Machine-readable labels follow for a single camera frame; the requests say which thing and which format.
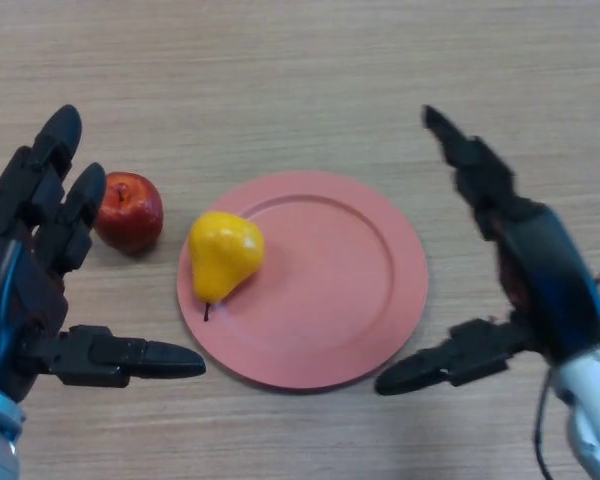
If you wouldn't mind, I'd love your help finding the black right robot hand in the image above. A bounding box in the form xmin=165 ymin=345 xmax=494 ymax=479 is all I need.
xmin=374 ymin=103 xmax=600 ymax=397

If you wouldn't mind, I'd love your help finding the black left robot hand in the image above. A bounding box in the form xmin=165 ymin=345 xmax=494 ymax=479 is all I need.
xmin=0 ymin=103 xmax=207 ymax=404

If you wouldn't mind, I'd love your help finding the pink round plate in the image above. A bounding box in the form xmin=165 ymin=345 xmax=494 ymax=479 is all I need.
xmin=176 ymin=171 xmax=430 ymax=394

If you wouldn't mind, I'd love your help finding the yellow pear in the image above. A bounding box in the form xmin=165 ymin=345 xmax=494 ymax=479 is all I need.
xmin=187 ymin=210 xmax=266 ymax=323

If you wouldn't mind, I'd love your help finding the red apple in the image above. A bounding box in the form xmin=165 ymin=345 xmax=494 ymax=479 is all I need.
xmin=94 ymin=171 xmax=164 ymax=255

